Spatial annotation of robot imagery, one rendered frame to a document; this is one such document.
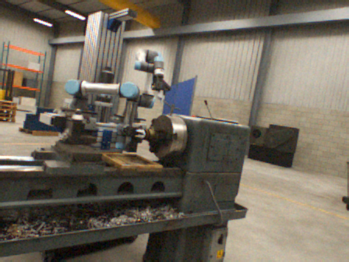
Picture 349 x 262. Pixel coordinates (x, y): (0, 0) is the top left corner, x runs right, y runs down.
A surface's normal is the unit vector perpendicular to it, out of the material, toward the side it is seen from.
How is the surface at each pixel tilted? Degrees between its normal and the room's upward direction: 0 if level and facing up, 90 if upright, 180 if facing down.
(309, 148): 90
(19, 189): 88
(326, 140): 90
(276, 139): 90
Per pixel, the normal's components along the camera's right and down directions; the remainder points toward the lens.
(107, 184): 0.58, 0.11
